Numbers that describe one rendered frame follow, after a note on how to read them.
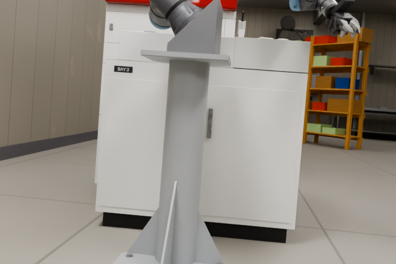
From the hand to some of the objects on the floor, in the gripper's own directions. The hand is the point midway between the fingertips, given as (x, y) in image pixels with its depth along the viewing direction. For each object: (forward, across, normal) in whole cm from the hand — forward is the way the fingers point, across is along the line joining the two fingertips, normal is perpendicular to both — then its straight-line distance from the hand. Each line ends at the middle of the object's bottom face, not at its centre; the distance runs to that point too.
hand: (355, 30), depth 169 cm
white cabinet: (+2, +50, -118) cm, 128 cm away
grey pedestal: (+56, +76, -74) cm, 120 cm away
